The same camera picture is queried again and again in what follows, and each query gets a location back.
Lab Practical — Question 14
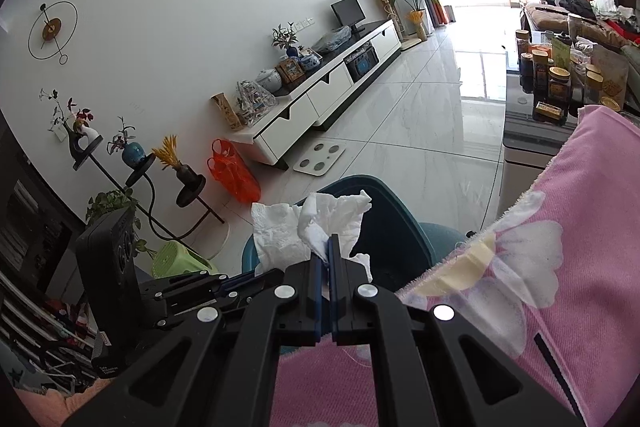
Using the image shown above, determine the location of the cluttered coffee table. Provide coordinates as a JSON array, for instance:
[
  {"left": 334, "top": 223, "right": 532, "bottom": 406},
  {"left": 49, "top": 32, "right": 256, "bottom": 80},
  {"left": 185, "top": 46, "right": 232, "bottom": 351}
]
[{"left": 515, "top": 29, "right": 628, "bottom": 122}]

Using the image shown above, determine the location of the black tiered plant stand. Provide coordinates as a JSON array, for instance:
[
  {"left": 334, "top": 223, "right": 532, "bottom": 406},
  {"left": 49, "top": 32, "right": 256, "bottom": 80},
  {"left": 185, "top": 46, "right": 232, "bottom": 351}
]
[{"left": 70, "top": 134, "right": 226, "bottom": 240}]

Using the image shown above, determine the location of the small potted plant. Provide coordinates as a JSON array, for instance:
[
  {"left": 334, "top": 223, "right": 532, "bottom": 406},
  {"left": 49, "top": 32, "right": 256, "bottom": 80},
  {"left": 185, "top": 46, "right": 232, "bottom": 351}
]
[{"left": 271, "top": 23, "right": 300, "bottom": 58}]

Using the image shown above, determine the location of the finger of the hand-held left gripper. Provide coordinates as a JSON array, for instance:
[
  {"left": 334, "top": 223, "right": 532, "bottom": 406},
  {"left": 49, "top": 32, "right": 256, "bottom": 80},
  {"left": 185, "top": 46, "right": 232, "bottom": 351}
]
[
  {"left": 141, "top": 273, "right": 230, "bottom": 304},
  {"left": 166, "top": 270, "right": 287, "bottom": 324}
]

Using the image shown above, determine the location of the blue and white porcelain jar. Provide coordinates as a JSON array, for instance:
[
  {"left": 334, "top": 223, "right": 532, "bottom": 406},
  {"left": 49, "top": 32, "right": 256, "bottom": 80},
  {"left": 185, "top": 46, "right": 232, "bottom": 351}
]
[{"left": 299, "top": 48, "right": 322, "bottom": 72}]

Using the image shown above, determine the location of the dark shelf unit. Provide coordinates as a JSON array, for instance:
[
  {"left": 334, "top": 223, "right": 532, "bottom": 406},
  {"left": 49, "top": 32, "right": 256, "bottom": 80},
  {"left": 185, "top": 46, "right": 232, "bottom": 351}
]
[{"left": 0, "top": 167, "right": 101, "bottom": 393}]

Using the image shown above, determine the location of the dark vase with yellow wheat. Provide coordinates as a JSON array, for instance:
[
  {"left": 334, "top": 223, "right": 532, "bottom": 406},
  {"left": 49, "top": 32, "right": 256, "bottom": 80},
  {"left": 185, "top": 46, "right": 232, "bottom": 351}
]
[{"left": 151, "top": 134, "right": 199, "bottom": 184}]

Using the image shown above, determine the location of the pile of clothes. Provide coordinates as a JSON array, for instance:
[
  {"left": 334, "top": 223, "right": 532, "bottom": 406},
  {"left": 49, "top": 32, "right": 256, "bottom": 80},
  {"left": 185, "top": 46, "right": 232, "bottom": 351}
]
[{"left": 555, "top": 0, "right": 640, "bottom": 38}]

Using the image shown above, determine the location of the person's left forearm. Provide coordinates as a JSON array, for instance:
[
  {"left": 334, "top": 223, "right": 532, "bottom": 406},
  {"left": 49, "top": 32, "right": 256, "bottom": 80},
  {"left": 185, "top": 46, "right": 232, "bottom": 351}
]
[{"left": 12, "top": 377, "right": 113, "bottom": 427}]

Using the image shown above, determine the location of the pink floral printed blanket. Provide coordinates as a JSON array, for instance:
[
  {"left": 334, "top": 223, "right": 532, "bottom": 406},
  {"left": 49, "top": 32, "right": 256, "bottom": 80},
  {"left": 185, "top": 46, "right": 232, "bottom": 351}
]
[{"left": 270, "top": 104, "right": 640, "bottom": 427}]

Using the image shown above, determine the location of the green plastic stool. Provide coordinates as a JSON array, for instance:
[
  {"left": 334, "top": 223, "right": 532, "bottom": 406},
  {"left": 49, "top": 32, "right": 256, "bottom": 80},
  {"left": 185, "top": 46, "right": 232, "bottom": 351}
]
[{"left": 151, "top": 241, "right": 219, "bottom": 279}]

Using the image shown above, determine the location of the white tissue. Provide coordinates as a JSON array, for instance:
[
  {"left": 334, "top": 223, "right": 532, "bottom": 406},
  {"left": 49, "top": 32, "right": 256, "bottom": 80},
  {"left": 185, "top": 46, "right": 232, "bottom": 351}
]
[{"left": 250, "top": 189, "right": 374, "bottom": 284}]

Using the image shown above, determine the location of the green floor plant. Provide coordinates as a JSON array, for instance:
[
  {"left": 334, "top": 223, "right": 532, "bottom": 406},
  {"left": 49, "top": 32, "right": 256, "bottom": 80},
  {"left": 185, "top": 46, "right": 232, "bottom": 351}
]
[{"left": 85, "top": 188, "right": 157, "bottom": 258}]

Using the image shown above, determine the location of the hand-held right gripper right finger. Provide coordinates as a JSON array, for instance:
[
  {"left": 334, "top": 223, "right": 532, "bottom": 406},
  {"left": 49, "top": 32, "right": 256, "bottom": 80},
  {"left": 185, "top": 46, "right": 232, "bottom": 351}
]
[{"left": 327, "top": 234, "right": 586, "bottom": 427}]

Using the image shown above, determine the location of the white bathroom scale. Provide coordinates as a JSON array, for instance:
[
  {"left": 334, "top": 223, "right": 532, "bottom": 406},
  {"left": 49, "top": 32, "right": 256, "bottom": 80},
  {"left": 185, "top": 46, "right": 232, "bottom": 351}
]
[{"left": 293, "top": 143, "right": 346, "bottom": 178}]

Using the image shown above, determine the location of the green and brown sofa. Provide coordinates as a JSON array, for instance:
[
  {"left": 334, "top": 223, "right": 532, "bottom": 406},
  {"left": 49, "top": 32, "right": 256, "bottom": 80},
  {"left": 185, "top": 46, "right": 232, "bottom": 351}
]
[{"left": 520, "top": 0, "right": 640, "bottom": 58}]

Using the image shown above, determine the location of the round wire wall clock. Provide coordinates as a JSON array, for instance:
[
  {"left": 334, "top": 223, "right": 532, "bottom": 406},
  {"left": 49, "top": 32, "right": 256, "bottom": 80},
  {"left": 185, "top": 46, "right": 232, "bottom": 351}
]
[{"left": 27, "top": 1, "right": 79, "bottom": 66}]

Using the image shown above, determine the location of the teal plastic bin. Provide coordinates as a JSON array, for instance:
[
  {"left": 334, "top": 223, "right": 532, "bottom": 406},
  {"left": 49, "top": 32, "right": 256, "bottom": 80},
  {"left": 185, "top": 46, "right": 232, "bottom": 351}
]
[{"left": 241, "top": 175, "right": 468, "bottom": 295}]

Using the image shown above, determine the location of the black computer monitor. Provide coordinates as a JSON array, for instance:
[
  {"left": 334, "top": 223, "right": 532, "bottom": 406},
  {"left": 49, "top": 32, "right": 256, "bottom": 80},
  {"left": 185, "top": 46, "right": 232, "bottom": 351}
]
[{"left": 331, "top": 0, "right": 367, "bottom": 34}]

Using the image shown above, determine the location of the white ceramic jar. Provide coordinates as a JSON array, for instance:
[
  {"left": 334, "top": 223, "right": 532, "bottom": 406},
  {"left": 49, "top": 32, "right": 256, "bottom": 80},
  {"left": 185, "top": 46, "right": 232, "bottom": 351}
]
[{"left": 256, "top": 68, "right": 284, "bottom": 94}]

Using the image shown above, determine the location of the glass ship model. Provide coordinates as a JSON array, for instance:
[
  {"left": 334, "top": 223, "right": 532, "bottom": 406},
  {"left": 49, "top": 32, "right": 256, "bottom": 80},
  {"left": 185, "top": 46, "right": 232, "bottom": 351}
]
[{"left": 235, "top": 79, "right": 277, "bottom": 125}]

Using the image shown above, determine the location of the patterned gift box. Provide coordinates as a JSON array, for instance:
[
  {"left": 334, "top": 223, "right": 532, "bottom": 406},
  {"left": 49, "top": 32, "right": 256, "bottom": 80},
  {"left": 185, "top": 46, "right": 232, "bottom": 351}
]
[{"left": 211, "top": 93, "right": 244, "bottom": 131}]

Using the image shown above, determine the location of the plastic wrapped bundle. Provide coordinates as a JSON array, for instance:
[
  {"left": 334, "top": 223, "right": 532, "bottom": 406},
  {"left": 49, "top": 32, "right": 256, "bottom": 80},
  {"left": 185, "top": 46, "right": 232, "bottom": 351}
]
[{"left": 312, "top": 27, "right": 351, "bottom": 54}]

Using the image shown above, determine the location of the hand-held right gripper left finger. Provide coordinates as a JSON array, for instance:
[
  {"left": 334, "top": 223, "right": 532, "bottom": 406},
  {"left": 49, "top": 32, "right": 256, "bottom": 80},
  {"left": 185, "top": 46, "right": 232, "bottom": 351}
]
[{"left": 62, "top": 254, "right": 323, "bottom": 427}]

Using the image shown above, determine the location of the blue vase with plant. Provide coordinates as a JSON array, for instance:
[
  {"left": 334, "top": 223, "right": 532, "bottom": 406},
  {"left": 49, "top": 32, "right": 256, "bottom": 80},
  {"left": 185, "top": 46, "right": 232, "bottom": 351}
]
[{"left": 109, "top": 117, "right": 147, "bottom": 168}]

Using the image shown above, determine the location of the glass coffee table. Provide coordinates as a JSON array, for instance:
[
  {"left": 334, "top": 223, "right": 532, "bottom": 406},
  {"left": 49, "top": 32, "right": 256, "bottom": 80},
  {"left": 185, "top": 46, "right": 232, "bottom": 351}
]
[{"left": 502, "top": 42, "right": 593, "bottom": 168}]

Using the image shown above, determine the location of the orange plastic bag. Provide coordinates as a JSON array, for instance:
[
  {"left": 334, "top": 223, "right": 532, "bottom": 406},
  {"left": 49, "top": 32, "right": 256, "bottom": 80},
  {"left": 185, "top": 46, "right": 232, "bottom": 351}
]
[{"left": 207, "top": 138, "right": 262, "bottom": 202}]

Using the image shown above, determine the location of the white vase with red leaves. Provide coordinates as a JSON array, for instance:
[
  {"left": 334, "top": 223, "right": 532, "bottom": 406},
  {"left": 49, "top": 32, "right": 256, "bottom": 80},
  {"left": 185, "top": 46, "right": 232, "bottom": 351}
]
[{"left": 40, "top": 88, "right": 103, "bottom": 148}]

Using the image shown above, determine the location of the framed picture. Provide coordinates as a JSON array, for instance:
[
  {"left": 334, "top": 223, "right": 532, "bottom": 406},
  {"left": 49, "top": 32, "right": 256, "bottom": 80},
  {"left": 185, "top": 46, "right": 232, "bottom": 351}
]
[{"left": 276, "top": 57, "right": 306, "bottom": 85}]

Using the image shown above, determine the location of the white low media cabinet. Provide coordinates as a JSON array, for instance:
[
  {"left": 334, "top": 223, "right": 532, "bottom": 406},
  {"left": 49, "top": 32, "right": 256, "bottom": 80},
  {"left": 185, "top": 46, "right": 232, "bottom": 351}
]
[{"left": 227, "top": 19, "right": 403, "bottom": 168}]

